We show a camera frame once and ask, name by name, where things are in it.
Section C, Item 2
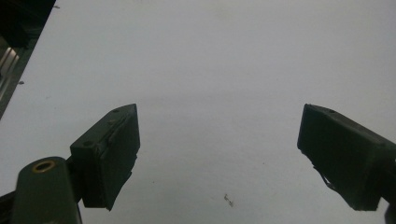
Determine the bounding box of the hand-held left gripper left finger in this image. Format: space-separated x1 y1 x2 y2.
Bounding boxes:
69 103 141 212

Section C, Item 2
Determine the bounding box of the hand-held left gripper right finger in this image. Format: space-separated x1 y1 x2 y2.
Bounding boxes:
296 103 396 212

